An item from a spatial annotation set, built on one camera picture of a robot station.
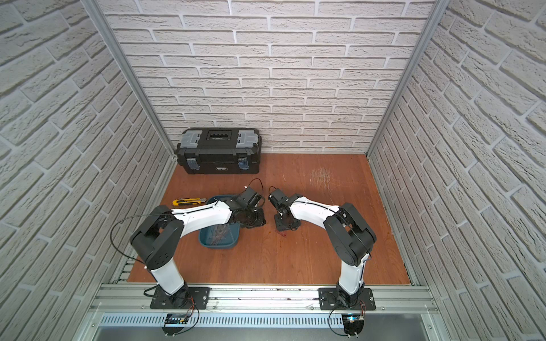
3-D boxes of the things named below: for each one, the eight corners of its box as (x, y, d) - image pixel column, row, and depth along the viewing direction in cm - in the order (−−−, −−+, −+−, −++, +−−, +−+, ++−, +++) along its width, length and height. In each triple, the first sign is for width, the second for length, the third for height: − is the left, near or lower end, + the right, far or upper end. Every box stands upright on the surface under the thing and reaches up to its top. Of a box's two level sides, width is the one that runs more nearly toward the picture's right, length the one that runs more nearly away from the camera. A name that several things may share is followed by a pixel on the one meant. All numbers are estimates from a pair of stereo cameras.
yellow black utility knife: (173, 206, 100) (171, 203, 99) (174, 201, 102) (173, 199, 100) (205, 204, 101) (204, 201, 100) (206, 199, 103) (204, 197, 101)
